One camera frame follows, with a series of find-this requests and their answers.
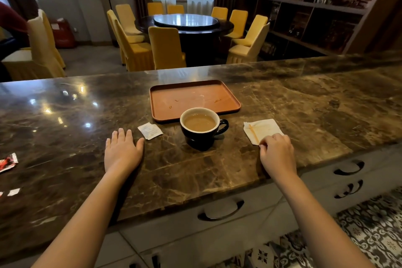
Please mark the person's left hand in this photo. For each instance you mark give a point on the person's left hand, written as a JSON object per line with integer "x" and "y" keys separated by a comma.
{"x": 122, "y": 154}

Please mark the person's right hand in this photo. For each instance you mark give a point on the person's right hand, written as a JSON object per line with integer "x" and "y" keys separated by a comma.
{"x": 279, "y": 158}

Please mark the person's left middle finger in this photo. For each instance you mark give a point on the person's left middle finger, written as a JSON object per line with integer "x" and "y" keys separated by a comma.
{"x": 121, "y": 136}

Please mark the person's left little finger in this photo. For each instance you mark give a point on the person's left little finger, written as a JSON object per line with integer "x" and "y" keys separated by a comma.
{"x": 107, "y": 144}

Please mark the person's right fingers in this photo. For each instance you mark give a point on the person's right fingers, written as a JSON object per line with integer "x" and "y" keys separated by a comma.
{"x": 270, "y": 140}

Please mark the person's left thumb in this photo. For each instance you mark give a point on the person's left thumb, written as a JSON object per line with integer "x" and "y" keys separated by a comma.
{"x": 139, "y": 146}

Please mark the person's right forearm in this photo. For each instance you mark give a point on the person's right forearm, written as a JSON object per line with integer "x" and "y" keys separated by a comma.
{"x": 317, "y": 223}

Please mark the person's left forearm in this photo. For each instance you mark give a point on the person's left forearm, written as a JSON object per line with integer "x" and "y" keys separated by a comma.
{"x": 84, "y": 223}

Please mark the white paper napkin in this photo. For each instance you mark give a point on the white paper napkin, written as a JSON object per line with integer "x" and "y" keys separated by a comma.
{"x": 262, "y": 128}

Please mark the white sugar packet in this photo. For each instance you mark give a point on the white sugar packet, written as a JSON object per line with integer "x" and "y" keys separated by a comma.
{"x": 150, "y": 131}

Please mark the wooden stir stick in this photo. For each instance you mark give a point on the wooden stir stick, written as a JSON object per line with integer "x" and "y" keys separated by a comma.
{"x": 253, "y": 133}

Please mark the black cup with white inside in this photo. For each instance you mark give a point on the black cup with white inside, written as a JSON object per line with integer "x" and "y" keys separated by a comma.
{"x": 202, "y": 137}

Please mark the milky coffee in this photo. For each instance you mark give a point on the milky coffee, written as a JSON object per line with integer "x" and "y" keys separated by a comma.
{"x": 199, "y": 122}

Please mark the brown rectangular serving tray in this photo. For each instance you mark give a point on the brown rectangular serving tray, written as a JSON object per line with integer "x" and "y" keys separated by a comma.
{"x": 194, "y": 98}

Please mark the grey drawer cabinet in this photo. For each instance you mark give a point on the grey drawer cabinet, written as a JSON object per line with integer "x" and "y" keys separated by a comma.
{"x": 238, "y": 214}

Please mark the set of yellow dining chairs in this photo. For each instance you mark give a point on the set of yellow dining chairs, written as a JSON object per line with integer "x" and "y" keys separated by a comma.
{"x": 166, "y": 49}

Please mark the red torn wrapper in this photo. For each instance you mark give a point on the red torn wrapper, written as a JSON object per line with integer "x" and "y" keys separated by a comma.
{"x": 7, "y": 163}

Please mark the small white paper scrap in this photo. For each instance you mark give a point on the small white paper scrap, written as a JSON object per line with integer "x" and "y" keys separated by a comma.
{"x": 13, "y": 192}

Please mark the cream covered chair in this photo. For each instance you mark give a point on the cream covered chair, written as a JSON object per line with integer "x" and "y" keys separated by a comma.
{"x": 37, "y": 54}
{"x": 50, "y": 38}

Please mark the red box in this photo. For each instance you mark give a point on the red box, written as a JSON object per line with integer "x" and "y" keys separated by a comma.
{"x": 62, "y": 33}

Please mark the dark round dining table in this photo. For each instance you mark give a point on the dark round dining table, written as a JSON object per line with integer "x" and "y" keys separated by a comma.
{"x": 194, "y": 38}

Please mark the round glass turntable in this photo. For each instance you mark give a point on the round glass turntable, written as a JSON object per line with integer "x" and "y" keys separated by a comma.
{"x": 186, "y": 21}

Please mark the dark wooden bookshelf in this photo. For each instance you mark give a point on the dark wooden bookshelf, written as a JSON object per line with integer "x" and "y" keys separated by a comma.
{"x": 314, "y": 10}

